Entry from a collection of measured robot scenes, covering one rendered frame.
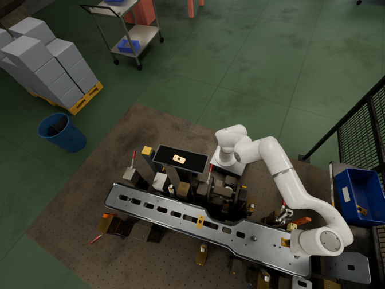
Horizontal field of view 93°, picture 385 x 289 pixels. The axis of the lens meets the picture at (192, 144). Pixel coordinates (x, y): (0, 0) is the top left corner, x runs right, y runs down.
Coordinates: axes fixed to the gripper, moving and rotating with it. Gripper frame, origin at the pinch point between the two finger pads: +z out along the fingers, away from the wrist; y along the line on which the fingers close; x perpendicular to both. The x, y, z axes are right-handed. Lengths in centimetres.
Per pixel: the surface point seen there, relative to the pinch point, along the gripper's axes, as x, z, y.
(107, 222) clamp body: -103, 22, 17
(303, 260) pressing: 16.3, 27.4, 3.1
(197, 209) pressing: -50, 28, -8
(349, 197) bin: 36, 15, -36
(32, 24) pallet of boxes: -343, 19, -183
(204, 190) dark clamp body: -48, 20, -19
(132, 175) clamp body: -102, 22, -16
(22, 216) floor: -274, 128, 45
